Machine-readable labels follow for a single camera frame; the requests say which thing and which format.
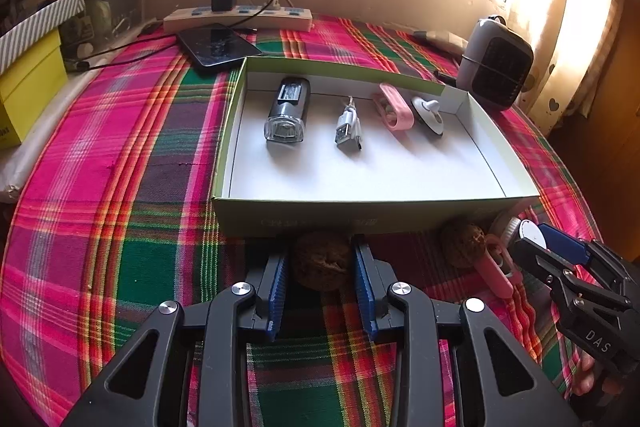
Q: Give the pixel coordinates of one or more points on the black smartphone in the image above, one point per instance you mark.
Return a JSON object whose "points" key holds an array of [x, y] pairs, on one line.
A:
{"points": [[215, 44]]}

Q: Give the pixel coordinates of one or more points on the beige handheld device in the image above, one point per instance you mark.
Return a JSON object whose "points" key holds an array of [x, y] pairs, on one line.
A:
{"points": [[445, 41]]}

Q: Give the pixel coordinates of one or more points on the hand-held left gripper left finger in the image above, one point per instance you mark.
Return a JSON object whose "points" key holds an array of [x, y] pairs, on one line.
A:
{"points": [[277, 292]]}

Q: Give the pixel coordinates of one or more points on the green and white cardboard box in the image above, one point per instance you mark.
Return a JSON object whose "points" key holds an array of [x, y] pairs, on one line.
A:
{"points": [[375, 167]]}

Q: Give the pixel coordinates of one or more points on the small clear jar white lid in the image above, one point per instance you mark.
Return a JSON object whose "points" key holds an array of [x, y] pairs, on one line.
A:
{"points": [[506, 229]]}

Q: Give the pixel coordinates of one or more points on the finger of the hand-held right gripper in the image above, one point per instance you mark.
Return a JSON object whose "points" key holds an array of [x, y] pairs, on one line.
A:
{"points": [[530, 254], [562, 244]]}

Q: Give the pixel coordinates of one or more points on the beige power strip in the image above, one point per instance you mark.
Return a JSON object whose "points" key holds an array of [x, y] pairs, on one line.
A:
{"points": [[175, 23]]}

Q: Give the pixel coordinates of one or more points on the brown walnut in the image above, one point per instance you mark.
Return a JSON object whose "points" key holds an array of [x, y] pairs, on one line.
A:
{"points": [[322, 264], [462, 242]]}

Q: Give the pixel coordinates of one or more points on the small black object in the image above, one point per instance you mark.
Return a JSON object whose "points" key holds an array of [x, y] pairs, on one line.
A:
{"points": [[445, 78]]}

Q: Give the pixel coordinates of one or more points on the plaid tablecloth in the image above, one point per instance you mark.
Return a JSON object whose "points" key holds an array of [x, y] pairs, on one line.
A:
{"points": [[125, 232]]}

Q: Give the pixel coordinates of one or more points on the heart print curtain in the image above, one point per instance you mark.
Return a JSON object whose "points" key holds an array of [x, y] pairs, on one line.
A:
{"points": [[575, 7]]}

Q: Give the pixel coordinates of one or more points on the white panda suction hook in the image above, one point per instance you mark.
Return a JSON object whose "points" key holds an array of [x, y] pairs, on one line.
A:
{"points": [[427, 117]]}

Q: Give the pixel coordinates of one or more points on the person's right hand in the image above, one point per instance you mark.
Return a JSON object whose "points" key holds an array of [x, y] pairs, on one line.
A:
{"points": [[582, 374]]}

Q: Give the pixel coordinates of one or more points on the grey striped box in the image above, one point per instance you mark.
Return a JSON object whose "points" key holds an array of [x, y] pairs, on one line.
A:
{"points": [[40, 19]]}

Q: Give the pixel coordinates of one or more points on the small pink plastic clip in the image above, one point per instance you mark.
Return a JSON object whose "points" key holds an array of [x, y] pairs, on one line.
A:
{"points": [[502, 279]]}

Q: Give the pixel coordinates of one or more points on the yellow box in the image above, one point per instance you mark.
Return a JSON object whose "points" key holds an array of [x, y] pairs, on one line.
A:
{"points": [[30, 97]]}

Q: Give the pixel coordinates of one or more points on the white side table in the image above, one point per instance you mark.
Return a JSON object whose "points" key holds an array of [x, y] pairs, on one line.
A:
{"points": [[30, 167]]}

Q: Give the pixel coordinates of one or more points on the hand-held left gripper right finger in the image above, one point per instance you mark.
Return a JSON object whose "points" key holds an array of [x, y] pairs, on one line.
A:
{"points": [[364, 292]]}

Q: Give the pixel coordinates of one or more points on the grey fan heater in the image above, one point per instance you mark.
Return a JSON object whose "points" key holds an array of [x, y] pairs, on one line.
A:
{"points": [[495, 67]]}

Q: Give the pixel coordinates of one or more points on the black flashlight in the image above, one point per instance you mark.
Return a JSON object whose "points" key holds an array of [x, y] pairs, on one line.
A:
{"points": [[287, 107]]}

